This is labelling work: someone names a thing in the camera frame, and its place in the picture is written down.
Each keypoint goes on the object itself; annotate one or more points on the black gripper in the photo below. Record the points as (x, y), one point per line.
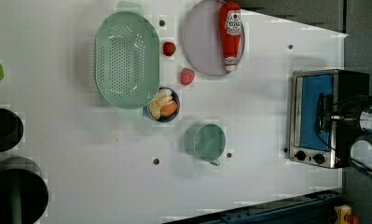
(341, 120)

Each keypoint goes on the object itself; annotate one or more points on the stainless steel toaster oven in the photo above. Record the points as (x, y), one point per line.
(308, 88)

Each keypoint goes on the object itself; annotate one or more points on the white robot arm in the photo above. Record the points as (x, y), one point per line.
(366, 136)

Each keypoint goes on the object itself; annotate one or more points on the yellow orange tool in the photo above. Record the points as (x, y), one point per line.
(345, 216)

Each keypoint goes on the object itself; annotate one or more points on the green mug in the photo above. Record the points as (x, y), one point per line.
(206, 142)

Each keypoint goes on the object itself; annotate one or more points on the red ketchup bottle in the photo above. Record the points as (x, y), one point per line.
(230, 28)

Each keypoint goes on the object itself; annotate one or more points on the lilac round plate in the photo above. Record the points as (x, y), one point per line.
(201, 38)

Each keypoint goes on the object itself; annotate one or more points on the light red strawberry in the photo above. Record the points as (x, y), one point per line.
(187, 76)

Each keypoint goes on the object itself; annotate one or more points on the dark bowl with fruit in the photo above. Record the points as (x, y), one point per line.
(164, 107)

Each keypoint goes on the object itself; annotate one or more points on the dark red strawberry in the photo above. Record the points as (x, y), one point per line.
(168, 48)

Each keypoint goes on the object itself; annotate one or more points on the green perforated colander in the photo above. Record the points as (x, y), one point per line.
(127, 60)

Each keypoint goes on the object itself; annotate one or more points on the black round base with post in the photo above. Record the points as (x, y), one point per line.
(23, 191)

